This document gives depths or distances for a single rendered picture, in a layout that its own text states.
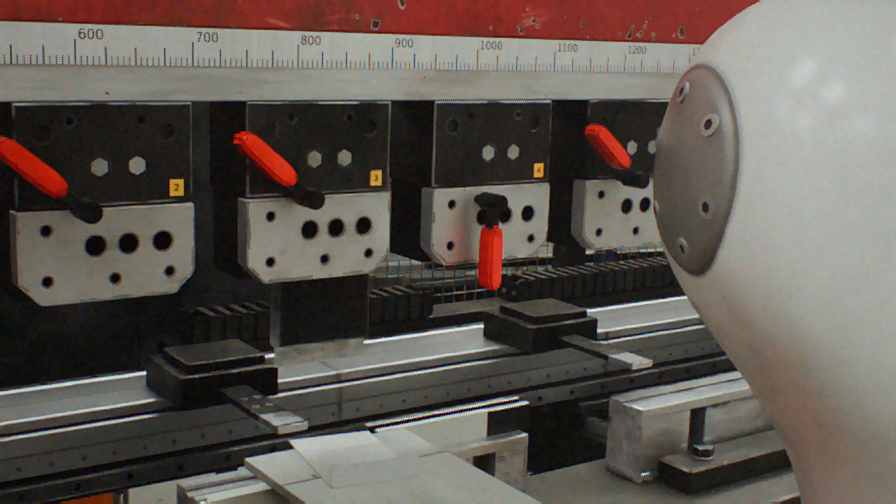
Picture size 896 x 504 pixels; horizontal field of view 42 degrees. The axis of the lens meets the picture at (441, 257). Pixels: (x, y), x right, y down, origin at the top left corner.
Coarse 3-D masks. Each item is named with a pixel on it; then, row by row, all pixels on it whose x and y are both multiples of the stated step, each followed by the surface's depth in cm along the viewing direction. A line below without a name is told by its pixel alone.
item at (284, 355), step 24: (288, 288) 111; (312, 288) 113; (336, 288) 114; (360, 288) 116; (288, 312) 112; (312, 312) 113; (336, 312) 115; (360, 312) 116; (288, 336) 112; (312, 336) 114; (336, 336) 115; (360, 336) 117; (288, 360) 114; (312, 360) 115
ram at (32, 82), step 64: (0, 0) 89; (64, 0) 92; (128, 0) 95; (192, 0) 98; (256, 0) 101; (320, 0) 105; (384, 0) 108; (448, 0) 112; (512, 0) 117; (576, 0) 121; (640, 0) 127; (704, 0) 132; (0, 64) 90; (64, 64) 93
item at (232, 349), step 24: (168, 360) 134; (192, 360) 131; (216, 360) 131; (240, 360) 133; (264, 360) 135; (168, 384) 131; (192, 384) 129; (216, 384) 130; (240, 384) 132; (264, 384) 134; (192, 408) 129; (240, 408) 126; (264, 408) 124; (288, 432) 119
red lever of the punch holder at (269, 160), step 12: (240, 144) 99; (252, 144) 99; (264, 144) 100; (252, 156) 99; (264, 156) 100; (276, 156) 101; (264, 168) 100; (276, 168) 100; (288, 168) 101; (276, 180) 101; (288, 180) 101; (300, 192) 103; (312, 192) 103; (300, 204) 104; (312, 204) 103
